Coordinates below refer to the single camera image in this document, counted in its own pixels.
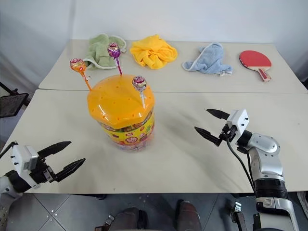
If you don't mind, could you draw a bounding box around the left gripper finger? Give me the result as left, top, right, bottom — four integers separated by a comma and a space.
55, 157, 86, 183
38, 141, 72, 159

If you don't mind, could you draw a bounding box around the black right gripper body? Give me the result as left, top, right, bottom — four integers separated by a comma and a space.
215, 123, 238, 147

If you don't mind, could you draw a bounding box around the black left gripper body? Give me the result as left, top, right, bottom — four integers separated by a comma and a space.
28, 156, 59, 185

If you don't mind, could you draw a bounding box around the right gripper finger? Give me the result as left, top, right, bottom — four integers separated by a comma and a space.
206, 108, 230, 120
194, 126, 220, 145

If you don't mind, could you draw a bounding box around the orange-lidded lollipop jar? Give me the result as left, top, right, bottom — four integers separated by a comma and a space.
87, 74, 155, 152

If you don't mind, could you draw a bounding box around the pink-and-silver-wrapped lollipop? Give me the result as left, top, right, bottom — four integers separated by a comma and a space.
131, 75, 148, 109

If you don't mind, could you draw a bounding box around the orange-wrapped lollipop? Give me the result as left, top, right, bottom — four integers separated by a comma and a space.
69, 57, 92, 92

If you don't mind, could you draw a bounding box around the purple-wrapped lollipop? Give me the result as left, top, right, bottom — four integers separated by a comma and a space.
107, 42, 123, 77

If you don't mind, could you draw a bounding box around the light blue towel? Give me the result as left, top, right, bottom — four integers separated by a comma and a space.
181, 42, 233, 77

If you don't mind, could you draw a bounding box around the red table tennis paddle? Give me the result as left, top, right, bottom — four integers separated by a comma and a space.
238, 50, 273, 83

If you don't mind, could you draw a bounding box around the dark rounded shape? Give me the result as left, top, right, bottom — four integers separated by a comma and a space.
176, 199, 202, 231
115, 206, 149, 231

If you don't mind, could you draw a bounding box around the yellow cloth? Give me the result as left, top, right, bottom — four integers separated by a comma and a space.
129, 34, 179, 71

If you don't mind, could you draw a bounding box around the green towel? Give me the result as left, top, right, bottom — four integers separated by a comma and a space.
82, 33, 127, 71

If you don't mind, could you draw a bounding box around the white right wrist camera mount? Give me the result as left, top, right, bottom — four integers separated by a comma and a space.
226, 108, 249, 136

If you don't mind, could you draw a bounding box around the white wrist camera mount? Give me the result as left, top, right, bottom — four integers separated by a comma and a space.
11, 144, 39, 189
226, 108, 249, 136

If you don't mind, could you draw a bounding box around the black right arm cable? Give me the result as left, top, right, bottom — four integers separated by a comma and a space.
225, 139, 257, 193

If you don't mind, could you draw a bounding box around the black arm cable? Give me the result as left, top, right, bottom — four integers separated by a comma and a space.
0, 141, 19, 160
225, 139, 257, 193

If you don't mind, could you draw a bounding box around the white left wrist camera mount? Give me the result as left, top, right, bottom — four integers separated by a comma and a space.
11, 144, 39, 189

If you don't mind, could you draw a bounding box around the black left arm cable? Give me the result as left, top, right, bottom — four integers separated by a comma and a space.
0, 141, 19, 160

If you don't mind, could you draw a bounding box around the black bracket with silver clip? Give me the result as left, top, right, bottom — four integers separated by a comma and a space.
94, 214, 116, 231
229, 201, 247, 231

